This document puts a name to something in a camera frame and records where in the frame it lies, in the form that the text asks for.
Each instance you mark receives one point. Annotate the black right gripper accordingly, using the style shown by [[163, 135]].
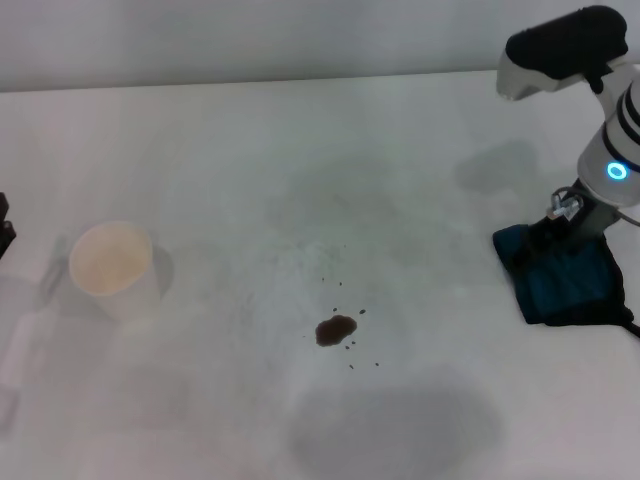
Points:
[[590, 222]]

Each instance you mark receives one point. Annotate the white paper cup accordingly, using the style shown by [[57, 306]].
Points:
[[112, 267]]

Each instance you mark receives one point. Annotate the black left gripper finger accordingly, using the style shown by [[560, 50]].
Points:
[[5, 227]]

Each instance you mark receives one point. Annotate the black water stain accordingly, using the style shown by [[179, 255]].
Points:
[[334, 330]]

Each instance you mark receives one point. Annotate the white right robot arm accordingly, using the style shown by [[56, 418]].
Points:
[[565, 42]]

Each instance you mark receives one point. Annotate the blue rag with black edge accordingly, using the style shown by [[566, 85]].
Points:
[[567, 295]]

